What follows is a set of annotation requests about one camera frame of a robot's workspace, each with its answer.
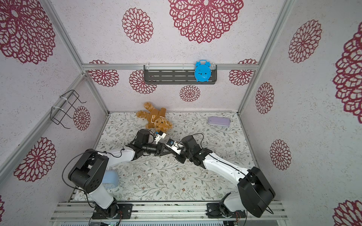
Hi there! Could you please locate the light blue cup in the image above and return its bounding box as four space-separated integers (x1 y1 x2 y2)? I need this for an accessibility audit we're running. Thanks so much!
102 170 119 189

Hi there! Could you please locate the aluminium front rail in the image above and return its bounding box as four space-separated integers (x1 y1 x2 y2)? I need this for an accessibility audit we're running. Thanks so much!
50 201 288 223

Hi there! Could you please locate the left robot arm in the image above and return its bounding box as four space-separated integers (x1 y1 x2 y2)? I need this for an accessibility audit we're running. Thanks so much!
68 129 177 219

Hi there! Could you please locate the black wire wall rack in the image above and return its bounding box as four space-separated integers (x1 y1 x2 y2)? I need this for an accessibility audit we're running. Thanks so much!
50 89 91 131

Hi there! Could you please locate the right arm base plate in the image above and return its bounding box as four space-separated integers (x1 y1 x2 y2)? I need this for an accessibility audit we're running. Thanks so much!
206 202 247 218

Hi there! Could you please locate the purple rectangular case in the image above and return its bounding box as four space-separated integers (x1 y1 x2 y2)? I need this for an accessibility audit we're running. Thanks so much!
207 116 231 127

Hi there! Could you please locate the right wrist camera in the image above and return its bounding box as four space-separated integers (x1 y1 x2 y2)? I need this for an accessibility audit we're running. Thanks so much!
166 138 184 155

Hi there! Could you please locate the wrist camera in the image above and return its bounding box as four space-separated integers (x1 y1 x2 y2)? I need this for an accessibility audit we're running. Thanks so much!
166 138 184 155
155 131 166 144

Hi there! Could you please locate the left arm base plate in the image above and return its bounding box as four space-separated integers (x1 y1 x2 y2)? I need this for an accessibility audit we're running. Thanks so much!
91 203 133 219

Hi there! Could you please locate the brown teddy bear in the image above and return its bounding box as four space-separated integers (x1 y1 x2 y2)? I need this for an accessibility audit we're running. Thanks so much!
136 102 173 133

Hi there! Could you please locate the blue alarm clock toy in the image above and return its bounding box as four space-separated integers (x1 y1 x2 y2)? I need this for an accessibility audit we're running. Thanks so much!
194 60 212 82

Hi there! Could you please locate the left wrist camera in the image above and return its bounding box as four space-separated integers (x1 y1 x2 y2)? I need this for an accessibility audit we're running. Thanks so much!
155 131 166 144

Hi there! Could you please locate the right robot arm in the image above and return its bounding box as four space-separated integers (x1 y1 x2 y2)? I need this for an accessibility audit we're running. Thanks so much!
181 135 276 218

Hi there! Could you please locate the grey wall shelf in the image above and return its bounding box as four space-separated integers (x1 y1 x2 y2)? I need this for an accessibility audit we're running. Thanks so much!
143 65 217 85

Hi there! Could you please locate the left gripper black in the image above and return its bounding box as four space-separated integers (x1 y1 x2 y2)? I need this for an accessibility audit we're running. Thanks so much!
143 142 171 157

